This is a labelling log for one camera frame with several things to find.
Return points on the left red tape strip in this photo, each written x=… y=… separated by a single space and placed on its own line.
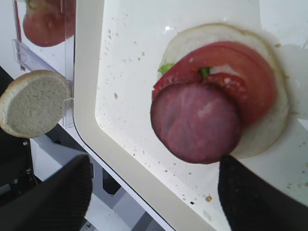
x=18 y=30

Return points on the left bun half standing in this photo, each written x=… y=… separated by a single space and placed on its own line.
x=32 y=104

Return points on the left standing tomato slice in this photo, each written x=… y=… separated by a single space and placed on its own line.
x=49 y=22

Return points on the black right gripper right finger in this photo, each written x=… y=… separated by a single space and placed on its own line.
x=251 y=204

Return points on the cream plastic serving tray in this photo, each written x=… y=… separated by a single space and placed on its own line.
x=119 y=46

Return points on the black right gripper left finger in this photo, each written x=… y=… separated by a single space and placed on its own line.
x=57 y=204

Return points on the tomato slice on bun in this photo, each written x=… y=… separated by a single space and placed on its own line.
x=236 y=68

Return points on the round meat patty slice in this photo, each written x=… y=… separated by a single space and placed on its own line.
x=197 y=123

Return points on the left clear acrylic divider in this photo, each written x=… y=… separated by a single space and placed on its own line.
x=68 y=48

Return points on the bottom bun slice on tray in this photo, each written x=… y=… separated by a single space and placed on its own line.
x=262 y=135

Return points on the green lettuce leaves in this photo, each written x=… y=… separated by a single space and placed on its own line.
x=204 y=72

